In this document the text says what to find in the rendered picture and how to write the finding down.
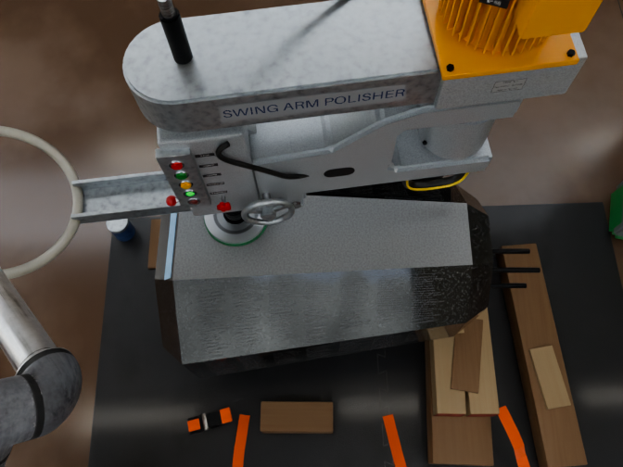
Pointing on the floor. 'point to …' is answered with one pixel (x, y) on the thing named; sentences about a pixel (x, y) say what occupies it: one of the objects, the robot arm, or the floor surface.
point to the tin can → (121, 229)
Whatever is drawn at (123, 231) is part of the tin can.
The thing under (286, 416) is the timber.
